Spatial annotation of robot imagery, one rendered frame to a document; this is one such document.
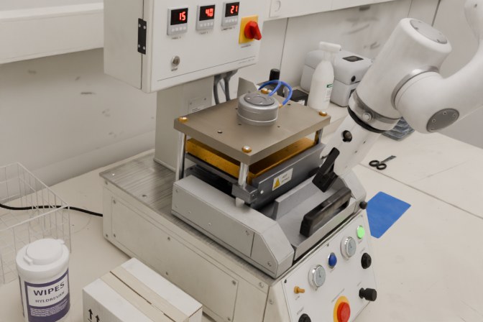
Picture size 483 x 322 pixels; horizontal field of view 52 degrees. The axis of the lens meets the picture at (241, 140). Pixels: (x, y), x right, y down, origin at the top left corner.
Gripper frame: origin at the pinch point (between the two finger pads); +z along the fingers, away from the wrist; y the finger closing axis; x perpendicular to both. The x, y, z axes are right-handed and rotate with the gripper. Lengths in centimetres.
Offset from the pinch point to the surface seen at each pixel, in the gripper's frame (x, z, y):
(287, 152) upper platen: 9.3, 2.4, 1.5
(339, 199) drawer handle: -3.9, 3.0, 2.4
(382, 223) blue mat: -10, 28, 41
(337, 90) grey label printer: 37, 34, 96
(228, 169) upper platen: 13.2, 5.6, -10.2
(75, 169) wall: 58, 52, -4
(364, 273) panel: -15.9, 19.3, 11.1
